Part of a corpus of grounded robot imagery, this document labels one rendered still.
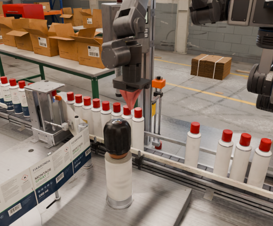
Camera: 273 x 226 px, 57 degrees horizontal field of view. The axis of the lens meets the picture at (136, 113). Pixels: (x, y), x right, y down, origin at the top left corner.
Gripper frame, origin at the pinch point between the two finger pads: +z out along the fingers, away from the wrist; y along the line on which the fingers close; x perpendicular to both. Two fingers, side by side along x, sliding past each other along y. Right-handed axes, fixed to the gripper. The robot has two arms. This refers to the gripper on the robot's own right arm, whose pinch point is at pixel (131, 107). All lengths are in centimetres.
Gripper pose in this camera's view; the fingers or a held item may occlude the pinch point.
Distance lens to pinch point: 80.1
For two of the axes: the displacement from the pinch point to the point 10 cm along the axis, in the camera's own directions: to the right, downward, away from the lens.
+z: -0.2, 9.1, 4.2
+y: 8.6, 2.3, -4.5
